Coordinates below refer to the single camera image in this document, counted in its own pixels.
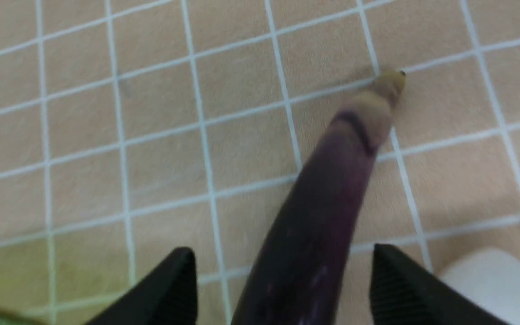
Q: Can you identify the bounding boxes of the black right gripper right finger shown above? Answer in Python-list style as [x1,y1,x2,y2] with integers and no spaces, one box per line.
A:
[369,243,506,325]

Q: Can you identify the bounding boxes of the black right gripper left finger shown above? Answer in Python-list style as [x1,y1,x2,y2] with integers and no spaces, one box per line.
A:
[87,247,197,325]

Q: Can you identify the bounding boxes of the white toy radish with leaves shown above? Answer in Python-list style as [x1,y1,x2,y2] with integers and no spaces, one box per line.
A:
[439,247,520,325]

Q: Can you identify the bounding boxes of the dark purple toy eggplant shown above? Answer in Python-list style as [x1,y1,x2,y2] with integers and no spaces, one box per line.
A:
[231,70,406,325]

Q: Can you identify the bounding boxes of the checkered beige tablecloth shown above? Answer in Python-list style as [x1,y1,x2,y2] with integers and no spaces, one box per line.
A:
[0,0,520,325]

